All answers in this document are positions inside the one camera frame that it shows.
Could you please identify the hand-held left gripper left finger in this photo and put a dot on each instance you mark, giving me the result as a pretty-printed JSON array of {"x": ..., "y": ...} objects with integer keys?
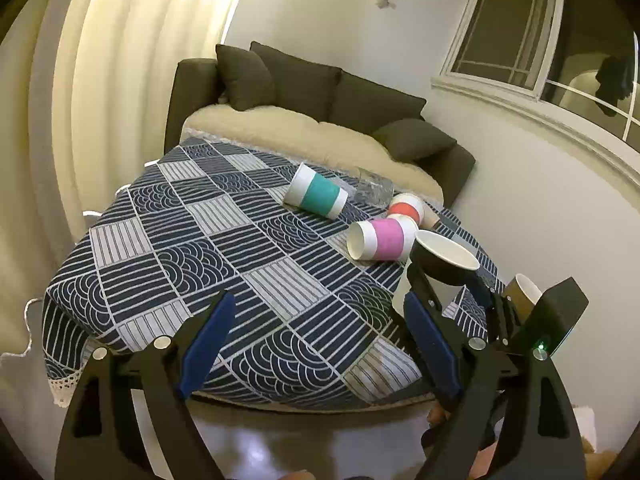
[{"x": 209, "y": 342}]

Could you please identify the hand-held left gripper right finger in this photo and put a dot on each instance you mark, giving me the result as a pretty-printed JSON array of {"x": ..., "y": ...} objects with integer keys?
[{"x": 431, "y": 347}]

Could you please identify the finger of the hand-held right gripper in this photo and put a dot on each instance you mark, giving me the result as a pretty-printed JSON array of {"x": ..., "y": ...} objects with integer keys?
[
  {"x": 422, "y": 285},
  {"x": 500, "y": 317}
]

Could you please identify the black cup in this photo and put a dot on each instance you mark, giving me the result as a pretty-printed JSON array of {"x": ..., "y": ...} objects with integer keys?
[{"x": 440, "y": 266}]

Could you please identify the plain white cup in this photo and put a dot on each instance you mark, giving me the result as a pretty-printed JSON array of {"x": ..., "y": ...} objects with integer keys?
[{"x": 400, "y": 290}]

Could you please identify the brown paper cup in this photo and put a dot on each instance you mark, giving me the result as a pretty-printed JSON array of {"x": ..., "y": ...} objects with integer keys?
[{"x": 520, "y": 296}]

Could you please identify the pink banded white cup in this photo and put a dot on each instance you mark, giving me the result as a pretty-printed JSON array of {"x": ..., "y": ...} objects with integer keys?
[{"x": 387, "y": 237}]

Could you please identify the tan paper cup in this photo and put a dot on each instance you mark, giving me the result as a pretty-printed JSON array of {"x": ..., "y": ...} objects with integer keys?
[{"x": 431, "y": 218}]

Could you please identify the red banded white cup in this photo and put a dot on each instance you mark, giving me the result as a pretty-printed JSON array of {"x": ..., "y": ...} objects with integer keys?
[{"x": 406, "y": 208}]

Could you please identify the clear plastic cup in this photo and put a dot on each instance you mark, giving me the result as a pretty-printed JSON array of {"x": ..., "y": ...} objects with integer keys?
[{"x": 372, "y": 189}]

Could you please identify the teal banded white cup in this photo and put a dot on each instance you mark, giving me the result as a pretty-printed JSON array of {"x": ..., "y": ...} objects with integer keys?
[{"x": 320, "y": 194}]

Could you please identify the navy patterned tablecloth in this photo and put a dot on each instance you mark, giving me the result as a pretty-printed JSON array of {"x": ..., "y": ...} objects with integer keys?
[{"x": 200, "y": 240}]

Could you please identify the small dark flat cushion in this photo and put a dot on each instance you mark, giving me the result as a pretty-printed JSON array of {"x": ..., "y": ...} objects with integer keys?
[{"x": 412, "y": 140}]

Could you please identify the wide dark back cushion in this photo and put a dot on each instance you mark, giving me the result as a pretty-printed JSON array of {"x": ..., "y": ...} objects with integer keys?
[{"x": 375, "y": 102}]

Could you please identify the cream sofa blanket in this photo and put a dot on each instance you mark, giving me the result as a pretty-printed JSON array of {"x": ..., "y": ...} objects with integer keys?
[{"x": 300, "y": 140}]

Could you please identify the large dark back cushion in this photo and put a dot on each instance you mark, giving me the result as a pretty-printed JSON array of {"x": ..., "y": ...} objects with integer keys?
[{"x": 300, "y": 85}]

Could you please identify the dark brown sofa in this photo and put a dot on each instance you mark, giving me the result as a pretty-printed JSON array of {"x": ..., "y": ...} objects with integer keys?
[{"x": 190, "y": 90}]

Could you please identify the white framed window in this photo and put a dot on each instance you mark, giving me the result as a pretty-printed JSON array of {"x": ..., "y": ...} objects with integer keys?
[{"x": 505, "y": 35}]

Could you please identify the small dark square cushion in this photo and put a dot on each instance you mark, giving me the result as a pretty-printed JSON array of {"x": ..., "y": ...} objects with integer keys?
[{"x": 245, "y": 77}]

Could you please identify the cream curtain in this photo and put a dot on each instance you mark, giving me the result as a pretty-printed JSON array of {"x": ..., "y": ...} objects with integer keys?
[{"x": 100, "y": 85}]

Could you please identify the small wall hooks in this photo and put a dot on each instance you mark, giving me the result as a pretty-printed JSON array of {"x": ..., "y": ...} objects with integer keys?
[{"x": 385, "y": 1}]

